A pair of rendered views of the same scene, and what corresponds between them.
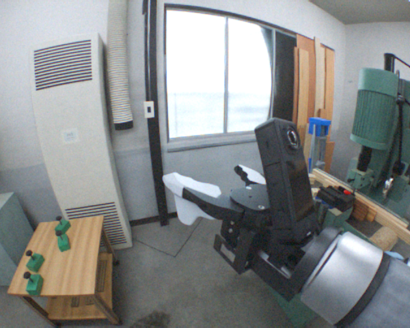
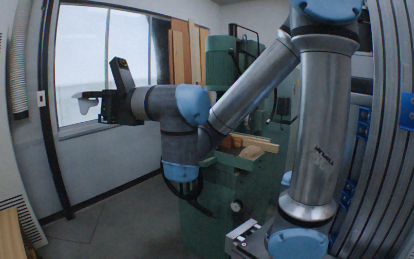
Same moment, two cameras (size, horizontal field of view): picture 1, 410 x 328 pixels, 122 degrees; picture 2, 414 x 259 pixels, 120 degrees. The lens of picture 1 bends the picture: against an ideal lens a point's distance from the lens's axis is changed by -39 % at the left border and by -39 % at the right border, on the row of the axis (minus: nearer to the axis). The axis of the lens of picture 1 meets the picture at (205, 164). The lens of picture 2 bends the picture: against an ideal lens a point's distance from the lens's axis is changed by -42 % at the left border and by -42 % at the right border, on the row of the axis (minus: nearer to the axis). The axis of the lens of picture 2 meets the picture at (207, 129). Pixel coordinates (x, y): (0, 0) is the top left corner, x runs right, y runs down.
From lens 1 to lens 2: 0.36 m
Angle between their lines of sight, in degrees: 33
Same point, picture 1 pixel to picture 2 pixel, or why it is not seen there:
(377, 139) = (224, 84)
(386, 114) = (226, 64)
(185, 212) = (83, 107)
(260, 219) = (112, 91)
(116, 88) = (16, 79)
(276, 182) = (116, 76)
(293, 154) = (123, 67)
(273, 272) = (124, 115)
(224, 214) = (99, 94)
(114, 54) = (16, 46)
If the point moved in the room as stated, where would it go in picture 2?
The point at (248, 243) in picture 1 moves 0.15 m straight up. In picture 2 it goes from (110, 104) to (109, 38)
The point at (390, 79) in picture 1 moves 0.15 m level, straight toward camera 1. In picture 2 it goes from (226, 40) to (218, 34)
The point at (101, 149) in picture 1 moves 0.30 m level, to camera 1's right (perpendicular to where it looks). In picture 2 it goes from (5, 139) to (37, 133)
